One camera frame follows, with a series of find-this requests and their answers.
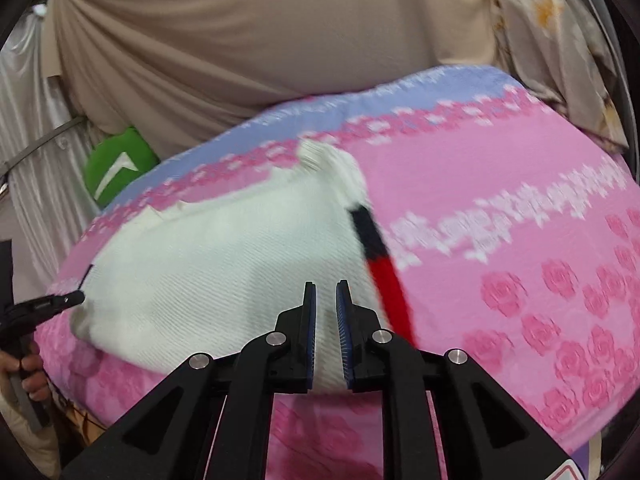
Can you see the person's left hand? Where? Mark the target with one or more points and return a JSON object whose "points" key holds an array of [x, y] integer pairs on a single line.
{"points": [[35, 382]]}

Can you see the white knit sweater red stripe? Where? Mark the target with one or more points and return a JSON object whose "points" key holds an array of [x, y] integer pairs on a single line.
{"points": [[211, 276]]}

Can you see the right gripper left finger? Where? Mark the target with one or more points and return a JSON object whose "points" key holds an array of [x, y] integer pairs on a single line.
{"points": [[280, 362]]}

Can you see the green plush pillow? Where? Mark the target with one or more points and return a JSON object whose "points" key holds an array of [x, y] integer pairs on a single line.
{"points": [[115, 163]]}

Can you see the floral patterned cloth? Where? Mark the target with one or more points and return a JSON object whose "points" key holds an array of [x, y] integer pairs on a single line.
{"points": [[559, 51]]}

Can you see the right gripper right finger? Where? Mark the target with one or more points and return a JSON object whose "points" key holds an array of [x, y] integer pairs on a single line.
{"points": [[377, 360]]}

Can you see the white satin curtain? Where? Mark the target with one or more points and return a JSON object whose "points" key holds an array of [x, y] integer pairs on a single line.
{"points": [[45, 206]]}

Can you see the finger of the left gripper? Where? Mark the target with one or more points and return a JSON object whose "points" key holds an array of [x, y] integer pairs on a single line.
{"points": [[50, 305]]}

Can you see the beige curtain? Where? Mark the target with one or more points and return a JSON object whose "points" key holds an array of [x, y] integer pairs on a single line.
{"points": [[184, 71]]}

